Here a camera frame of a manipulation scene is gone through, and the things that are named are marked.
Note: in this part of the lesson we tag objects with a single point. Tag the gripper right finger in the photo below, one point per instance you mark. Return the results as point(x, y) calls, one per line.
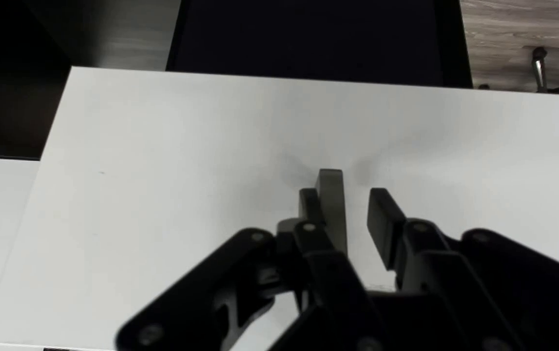
point(493, 282)

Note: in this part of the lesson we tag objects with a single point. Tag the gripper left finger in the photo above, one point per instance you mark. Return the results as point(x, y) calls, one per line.
point(196, 292)

